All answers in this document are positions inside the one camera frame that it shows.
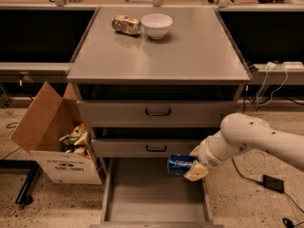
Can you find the blue pepsi can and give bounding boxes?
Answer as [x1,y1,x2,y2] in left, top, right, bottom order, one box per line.
[167,155,197,176]

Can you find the grey drawer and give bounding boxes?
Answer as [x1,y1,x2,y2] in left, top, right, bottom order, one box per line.
[91,127,219,158]
[77,85,238,127]
[90,159,223,228]

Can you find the white power strip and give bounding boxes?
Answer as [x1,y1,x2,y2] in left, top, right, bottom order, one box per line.
[283,62,304,69]

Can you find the white ceramic bowl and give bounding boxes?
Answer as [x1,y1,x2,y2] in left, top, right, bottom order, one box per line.
[141,13,173,40]

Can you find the black metal stand leg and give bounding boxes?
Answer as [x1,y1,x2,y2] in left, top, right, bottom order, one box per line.
[0,160,39,205]

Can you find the black power adapter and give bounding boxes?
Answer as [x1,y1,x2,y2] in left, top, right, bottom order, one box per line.
[262,175,284,193]

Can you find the open cardboard box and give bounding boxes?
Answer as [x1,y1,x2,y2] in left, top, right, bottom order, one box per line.
[10,83,102,184]

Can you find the crumpled gold snack bag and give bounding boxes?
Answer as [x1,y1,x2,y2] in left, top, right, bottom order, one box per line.
[111,15,142,36]

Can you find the grey drawer cabinet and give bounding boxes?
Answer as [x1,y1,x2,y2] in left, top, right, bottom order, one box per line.
[66,6,251,175]

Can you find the grey bottom drawer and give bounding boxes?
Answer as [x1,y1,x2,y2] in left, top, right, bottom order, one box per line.
[90,159,223,228]

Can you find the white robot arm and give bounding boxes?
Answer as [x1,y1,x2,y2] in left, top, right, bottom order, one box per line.
[184,113,304,181]

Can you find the trash in cardboard box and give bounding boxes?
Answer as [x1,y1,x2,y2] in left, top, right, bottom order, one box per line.
[59,123,91,159]

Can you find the black floor cable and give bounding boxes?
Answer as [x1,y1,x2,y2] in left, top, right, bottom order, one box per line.
[231,157,304,228]

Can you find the grey top drawer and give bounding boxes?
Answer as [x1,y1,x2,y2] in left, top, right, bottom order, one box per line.
[77,85,238,127]

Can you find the grey middle drawer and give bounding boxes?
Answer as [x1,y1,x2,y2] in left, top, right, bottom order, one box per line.
[91,127,219,158]

